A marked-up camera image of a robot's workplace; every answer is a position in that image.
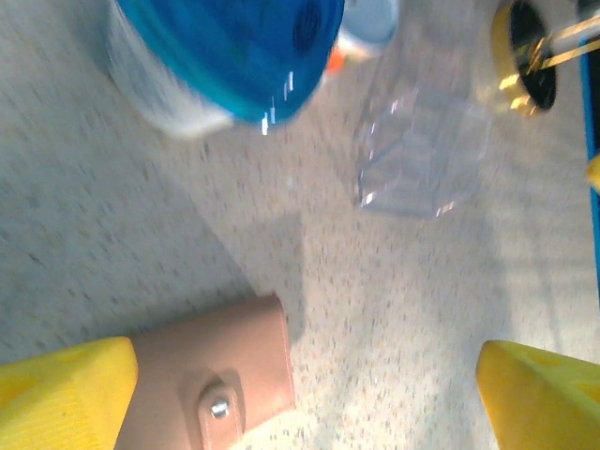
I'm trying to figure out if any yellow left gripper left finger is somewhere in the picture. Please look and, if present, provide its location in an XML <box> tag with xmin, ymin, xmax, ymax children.
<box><xmin>0</xmin><ymin>336</ymin><xmax>140</xmax><ymax>450</ymax></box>

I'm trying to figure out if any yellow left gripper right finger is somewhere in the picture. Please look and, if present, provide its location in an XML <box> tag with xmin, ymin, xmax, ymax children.
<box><xmin>475</xmin><ymin>339</ymin><xmax>600</xmax><ymax>450</ymax></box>

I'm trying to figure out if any small white orange can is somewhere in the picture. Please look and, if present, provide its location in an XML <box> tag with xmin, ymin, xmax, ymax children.
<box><xmin>335</xmin><ymin>0</ymin><xmax>399</xmax><ymax>76</ymax></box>

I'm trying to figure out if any gold wire glass rack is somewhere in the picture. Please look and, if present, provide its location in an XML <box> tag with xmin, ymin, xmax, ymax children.
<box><xmin>489</xmin><ymin>0</ymin><xmax>600</xmax><ymax>118</ymax></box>

